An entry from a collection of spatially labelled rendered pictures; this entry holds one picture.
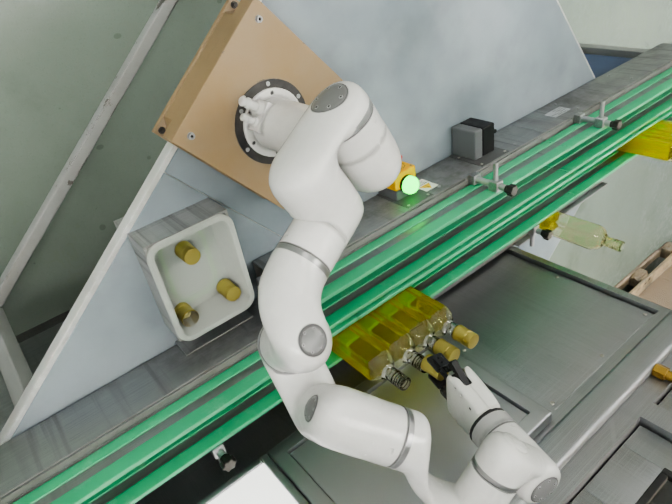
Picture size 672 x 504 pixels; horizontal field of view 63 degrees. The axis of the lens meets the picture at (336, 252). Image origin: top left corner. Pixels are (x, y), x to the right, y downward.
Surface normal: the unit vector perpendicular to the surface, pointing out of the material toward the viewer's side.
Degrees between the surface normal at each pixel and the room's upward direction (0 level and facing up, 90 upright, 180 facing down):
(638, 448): 90
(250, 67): 0
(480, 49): 0
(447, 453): 90
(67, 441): 90
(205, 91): 0
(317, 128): 82
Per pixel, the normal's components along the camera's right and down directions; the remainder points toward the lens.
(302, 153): -0.33, -0.45
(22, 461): -0.15, -0.83
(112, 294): 0.61, 0.35
